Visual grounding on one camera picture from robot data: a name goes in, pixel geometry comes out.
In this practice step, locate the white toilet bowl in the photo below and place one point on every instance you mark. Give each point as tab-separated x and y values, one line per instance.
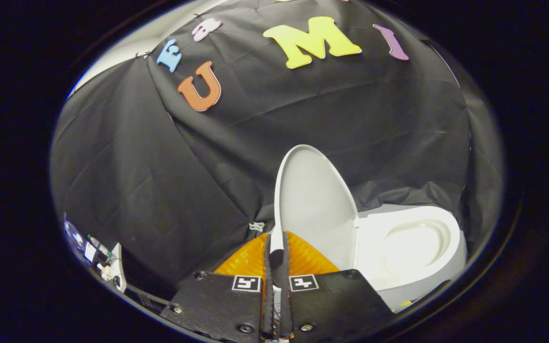
412	247

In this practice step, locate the black backdrop cloth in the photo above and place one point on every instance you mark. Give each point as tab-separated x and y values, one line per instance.
208	157

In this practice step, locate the cluttered shelf items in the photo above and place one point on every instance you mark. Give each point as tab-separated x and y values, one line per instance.
81	240

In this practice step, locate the white toilet lid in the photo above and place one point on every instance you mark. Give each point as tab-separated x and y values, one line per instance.
315	205

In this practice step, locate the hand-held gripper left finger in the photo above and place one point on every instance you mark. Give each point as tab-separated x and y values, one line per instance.
217	305

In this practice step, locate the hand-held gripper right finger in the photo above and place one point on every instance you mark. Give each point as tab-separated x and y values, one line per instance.
336	305

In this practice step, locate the black lid pull tab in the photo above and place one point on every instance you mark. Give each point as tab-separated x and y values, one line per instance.
276	262

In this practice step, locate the white upright panel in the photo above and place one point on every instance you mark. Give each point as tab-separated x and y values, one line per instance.
119	269

